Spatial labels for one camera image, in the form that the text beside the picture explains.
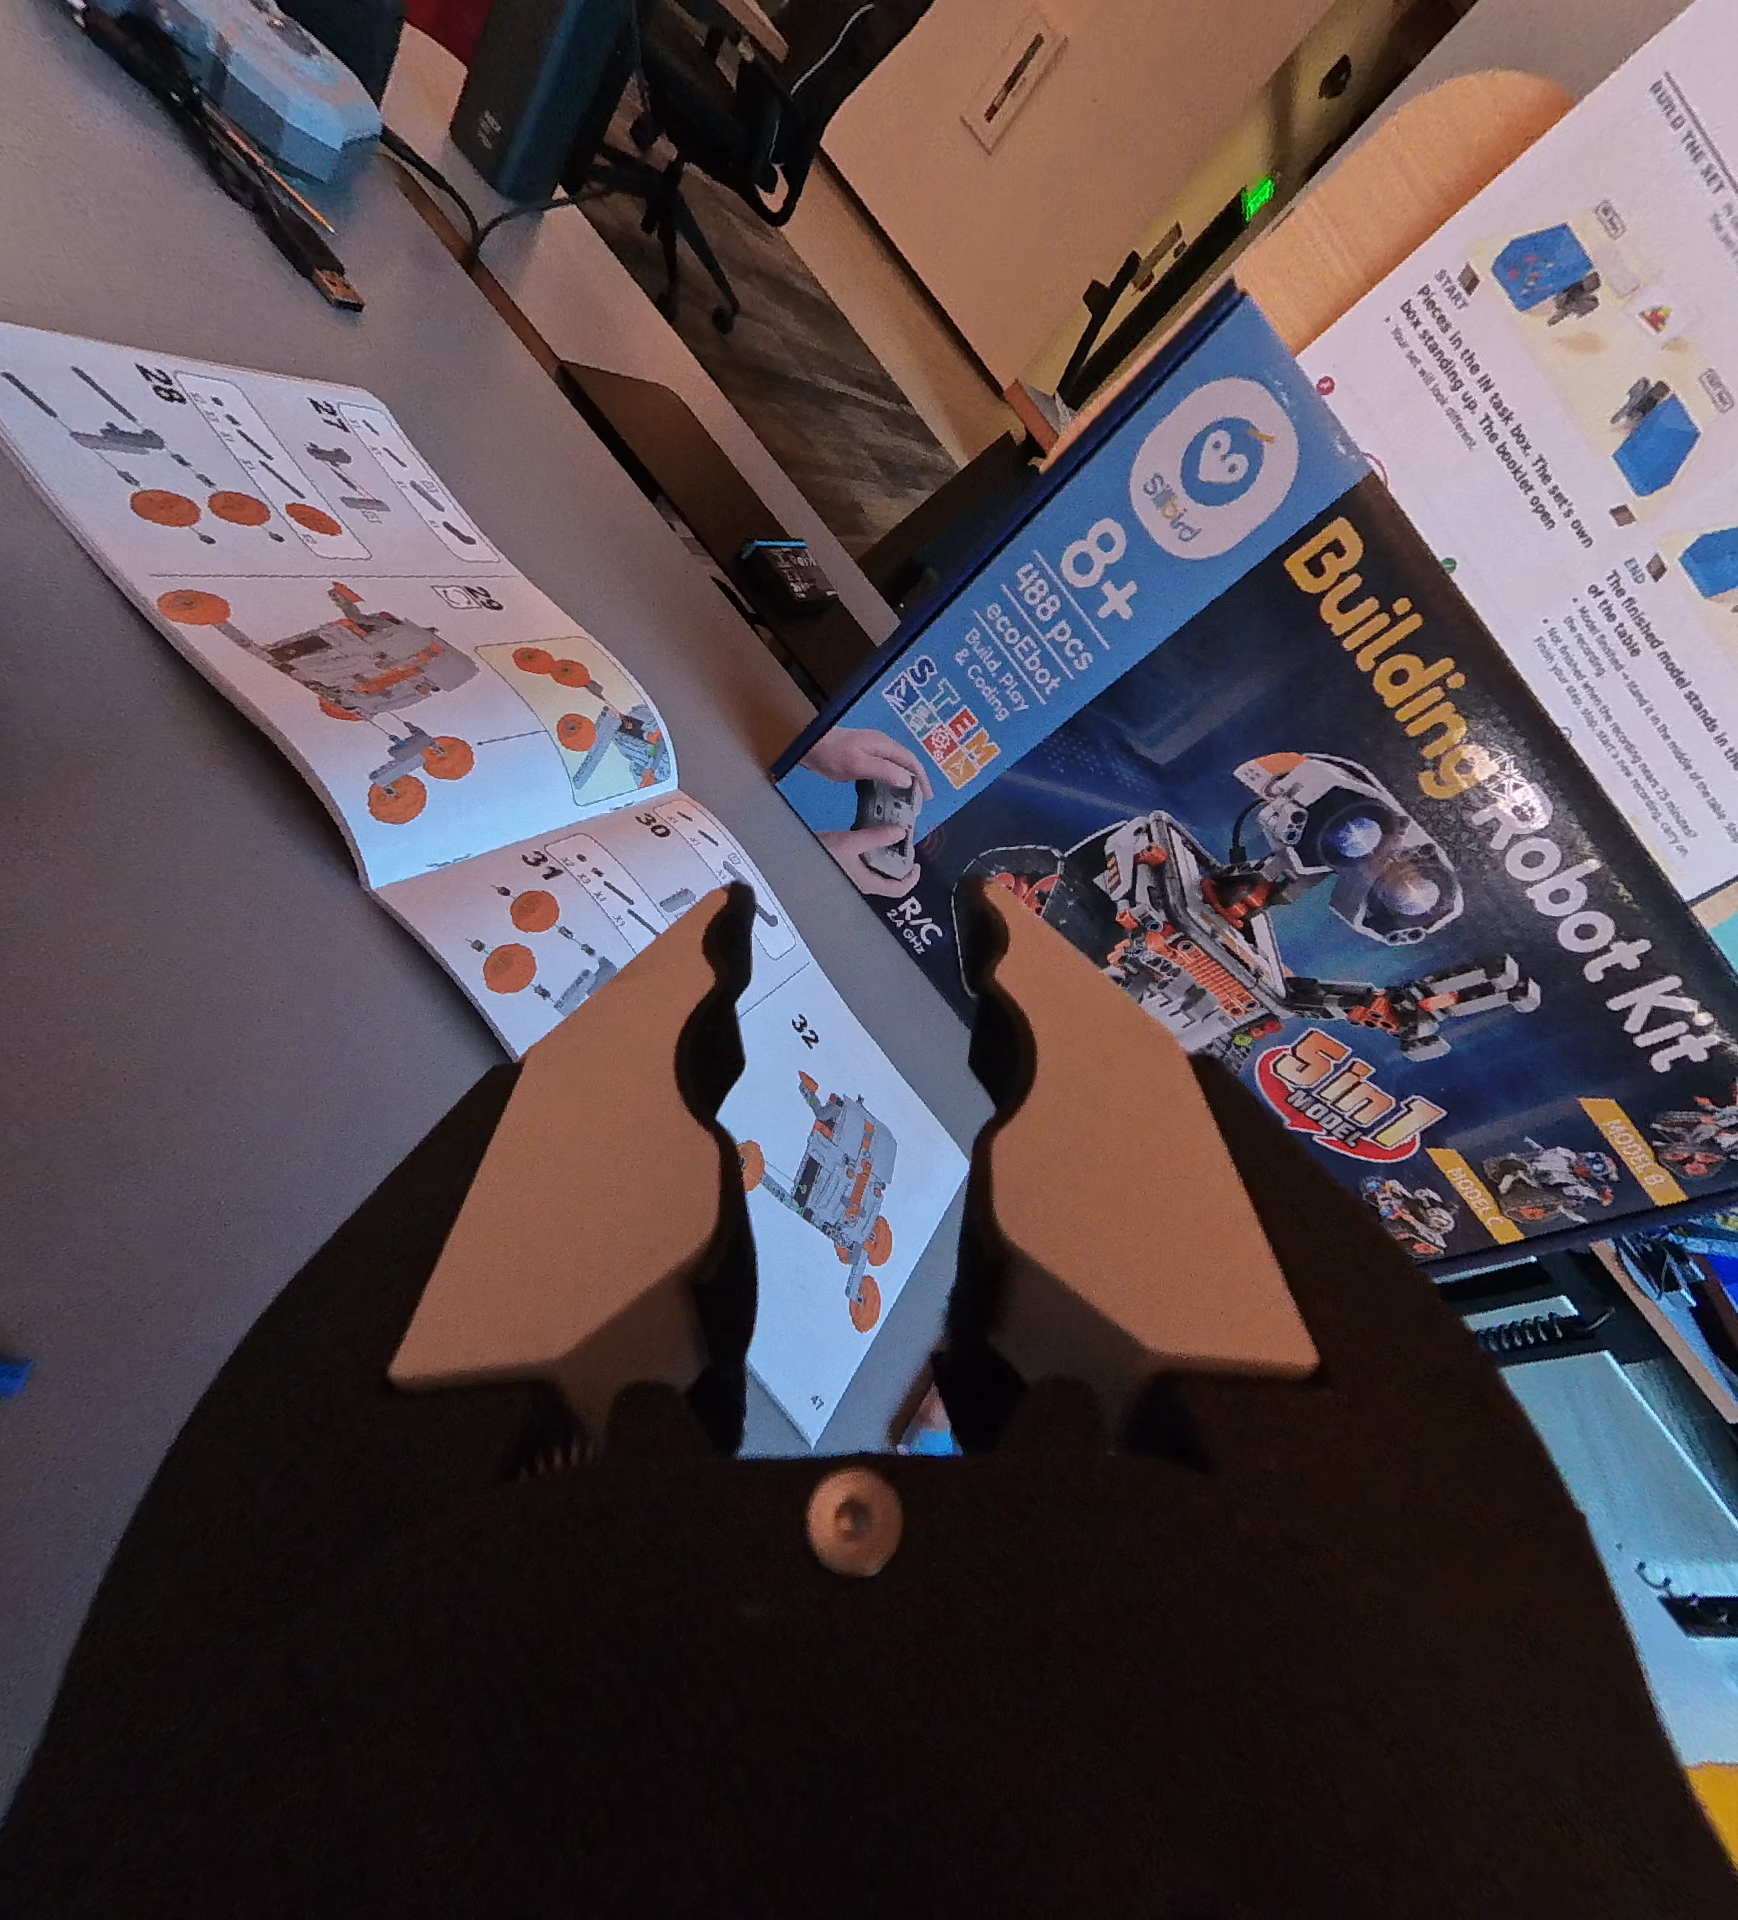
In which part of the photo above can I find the grey desk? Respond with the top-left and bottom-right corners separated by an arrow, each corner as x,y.
0,0 -> 1006,1920

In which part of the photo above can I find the blue robot kit box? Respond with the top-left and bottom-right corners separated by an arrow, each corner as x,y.
770,275 -> 1738,1269

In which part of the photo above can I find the white instruction booklet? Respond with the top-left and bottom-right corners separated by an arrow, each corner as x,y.
0,296 -> 974,1449

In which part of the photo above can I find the white printed sheet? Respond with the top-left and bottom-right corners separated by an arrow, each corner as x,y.
1296,0 -> 1738,909

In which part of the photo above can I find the wooden display stand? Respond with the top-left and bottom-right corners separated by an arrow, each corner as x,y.
1227,71 -> 1583,361

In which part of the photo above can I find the black power adapter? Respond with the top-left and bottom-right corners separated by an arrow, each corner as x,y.
738,536 -> 837,617

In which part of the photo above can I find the dark upright dock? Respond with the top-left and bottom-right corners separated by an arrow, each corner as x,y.
447,0 -> 632,203

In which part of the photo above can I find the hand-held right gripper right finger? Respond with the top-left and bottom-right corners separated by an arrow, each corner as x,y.
927,876 -> 1323,1449

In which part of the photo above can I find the black office chair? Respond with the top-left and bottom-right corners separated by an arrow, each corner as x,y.
614,0 -> 825,331

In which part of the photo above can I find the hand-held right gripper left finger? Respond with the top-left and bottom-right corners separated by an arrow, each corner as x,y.
385,881 -> 757,1449

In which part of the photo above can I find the black usb cable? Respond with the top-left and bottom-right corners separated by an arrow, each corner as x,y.
134,60 -> 368,317

